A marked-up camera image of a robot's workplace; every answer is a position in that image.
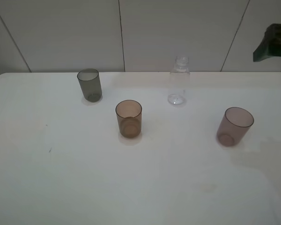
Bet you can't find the pink translucent plastic cup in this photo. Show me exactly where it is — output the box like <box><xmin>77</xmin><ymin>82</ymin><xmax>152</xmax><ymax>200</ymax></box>
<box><xmin>216</xmin><ymin>107</ymin><xmax>254</xmax><ymax>147</ymax></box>

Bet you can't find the clear plastic water bottle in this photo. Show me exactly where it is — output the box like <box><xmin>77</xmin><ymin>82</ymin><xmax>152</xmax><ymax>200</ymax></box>
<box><xmin>168</xmin><ymin>56</ymin><xmax>190</xmax><ymax>106</ymax></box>

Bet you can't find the grey translucent plastic cup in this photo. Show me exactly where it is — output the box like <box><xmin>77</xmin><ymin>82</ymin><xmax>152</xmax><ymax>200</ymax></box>
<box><xmin>77</xmin><ymin>68</ymin><xmax>102</xmax><ymax>103</ymax></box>

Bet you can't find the brown translucent plastic cup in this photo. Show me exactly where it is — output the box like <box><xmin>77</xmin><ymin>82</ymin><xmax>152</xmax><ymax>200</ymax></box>
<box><xmin>115</xmin><ymin>99</ymin><xmax>142</xmax><ymax>139</ymax></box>

